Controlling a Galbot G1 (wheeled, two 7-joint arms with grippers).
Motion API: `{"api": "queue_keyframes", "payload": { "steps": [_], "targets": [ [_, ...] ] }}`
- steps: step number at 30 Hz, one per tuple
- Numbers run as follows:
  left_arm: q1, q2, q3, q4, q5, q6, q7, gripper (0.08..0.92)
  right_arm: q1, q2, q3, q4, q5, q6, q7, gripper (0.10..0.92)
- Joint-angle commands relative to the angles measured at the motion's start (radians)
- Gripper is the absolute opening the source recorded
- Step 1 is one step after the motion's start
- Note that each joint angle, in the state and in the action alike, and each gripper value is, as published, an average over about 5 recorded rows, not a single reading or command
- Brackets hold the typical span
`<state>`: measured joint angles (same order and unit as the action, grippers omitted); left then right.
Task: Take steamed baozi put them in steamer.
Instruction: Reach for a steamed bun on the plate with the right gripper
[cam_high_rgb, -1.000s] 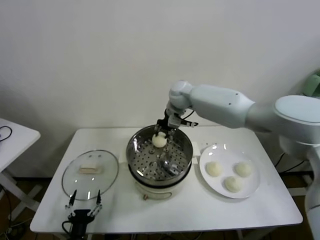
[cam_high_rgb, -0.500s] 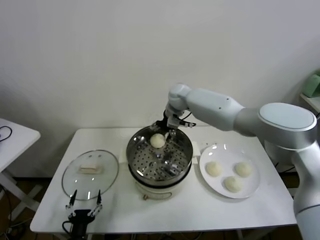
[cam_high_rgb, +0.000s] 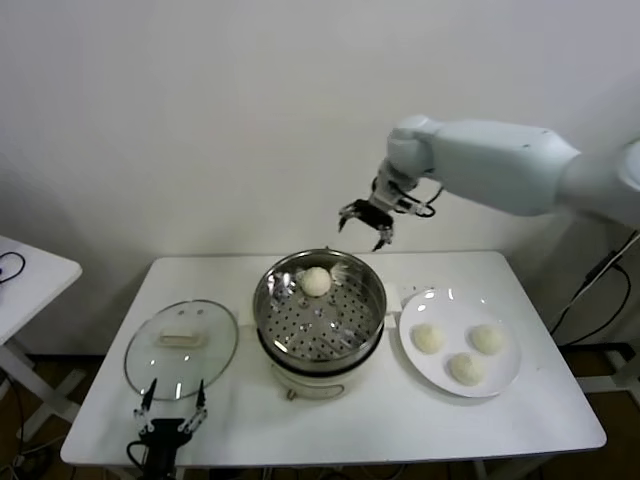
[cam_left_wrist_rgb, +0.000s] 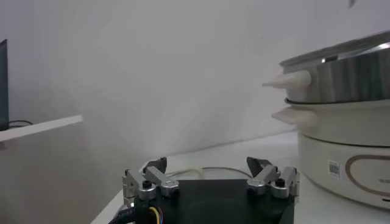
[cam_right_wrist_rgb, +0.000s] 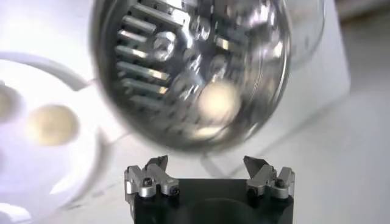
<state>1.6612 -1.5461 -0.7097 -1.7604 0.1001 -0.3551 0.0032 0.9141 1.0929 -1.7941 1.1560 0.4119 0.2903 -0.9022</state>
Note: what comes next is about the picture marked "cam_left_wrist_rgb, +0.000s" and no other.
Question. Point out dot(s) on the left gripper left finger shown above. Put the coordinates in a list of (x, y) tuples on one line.
[(152, 181)]

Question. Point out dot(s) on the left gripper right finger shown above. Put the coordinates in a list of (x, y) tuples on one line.
[(271, 179)]

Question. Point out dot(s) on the stainless steel steamer basket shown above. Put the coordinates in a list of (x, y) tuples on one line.
[(344, 79)]

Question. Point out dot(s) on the cream electric cooker base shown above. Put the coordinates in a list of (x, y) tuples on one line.
[(335, 146)]

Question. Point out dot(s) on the white side table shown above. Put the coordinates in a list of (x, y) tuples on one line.
[(39, 128)]

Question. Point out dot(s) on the dark monitor screen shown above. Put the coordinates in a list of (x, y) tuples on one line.
[(3, 88)]

